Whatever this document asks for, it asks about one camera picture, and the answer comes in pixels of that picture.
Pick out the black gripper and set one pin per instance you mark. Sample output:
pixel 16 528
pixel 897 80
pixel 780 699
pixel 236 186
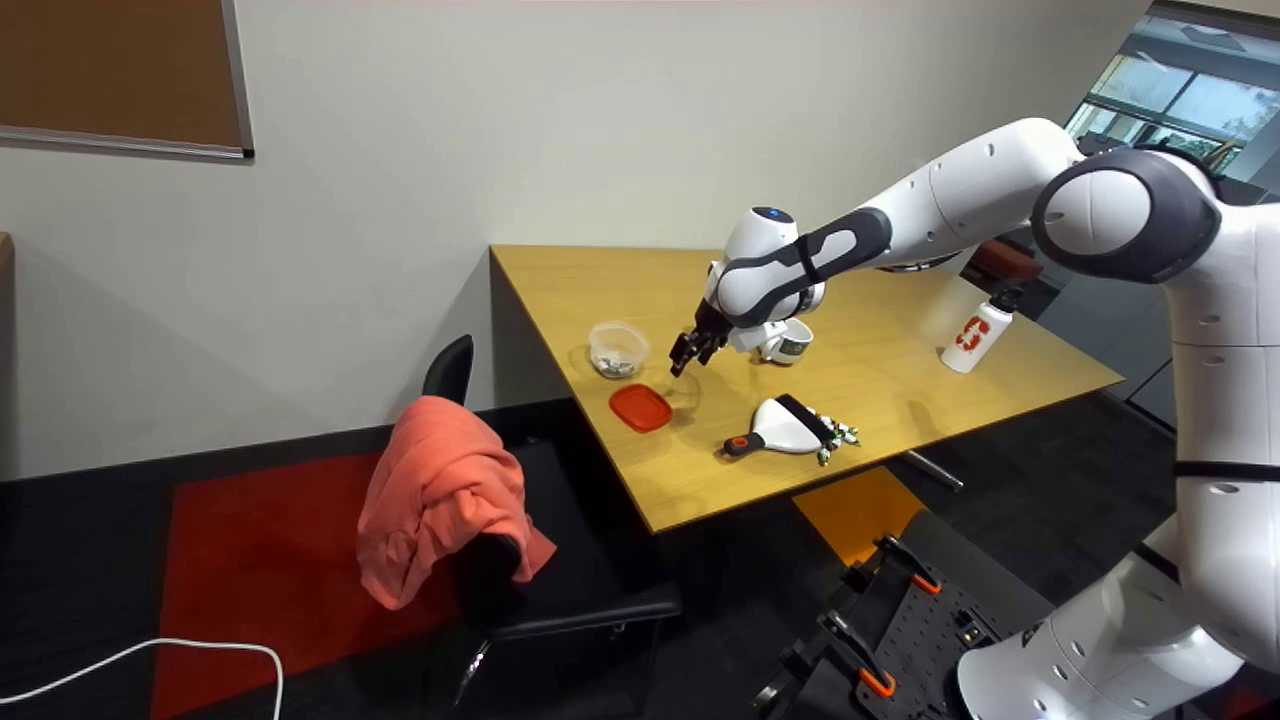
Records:
pixel 708 324

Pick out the red plastic lid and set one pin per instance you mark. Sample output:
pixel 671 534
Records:
pixel 641 410

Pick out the green white candy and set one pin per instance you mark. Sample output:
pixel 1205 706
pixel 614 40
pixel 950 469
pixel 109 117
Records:
pixel 609 358

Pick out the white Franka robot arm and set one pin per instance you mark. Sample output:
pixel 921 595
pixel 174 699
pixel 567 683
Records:
pixel 1225 402

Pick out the clear plastic bowl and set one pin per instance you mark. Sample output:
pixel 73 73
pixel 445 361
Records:
pixel 599 351

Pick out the white mug with green band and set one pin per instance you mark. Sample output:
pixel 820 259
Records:
pixel 790 351

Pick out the white hand brush black bristles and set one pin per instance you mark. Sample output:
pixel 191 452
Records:
pixel 785 428

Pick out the black office chair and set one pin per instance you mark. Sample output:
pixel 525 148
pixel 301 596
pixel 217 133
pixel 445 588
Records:
pixel 584 574

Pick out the pink cloth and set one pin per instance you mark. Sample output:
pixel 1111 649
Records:
pixel 443 507

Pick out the white bottle red logo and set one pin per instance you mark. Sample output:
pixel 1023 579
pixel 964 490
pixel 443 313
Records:
pixel 974 336

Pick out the dark red chair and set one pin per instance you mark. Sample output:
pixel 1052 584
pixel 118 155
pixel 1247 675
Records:
pixel 1004 267

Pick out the glass window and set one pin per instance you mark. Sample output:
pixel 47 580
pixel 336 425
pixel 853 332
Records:
pixel 1173 92

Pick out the brown cork board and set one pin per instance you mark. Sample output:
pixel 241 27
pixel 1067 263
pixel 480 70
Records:
pixel 106 67

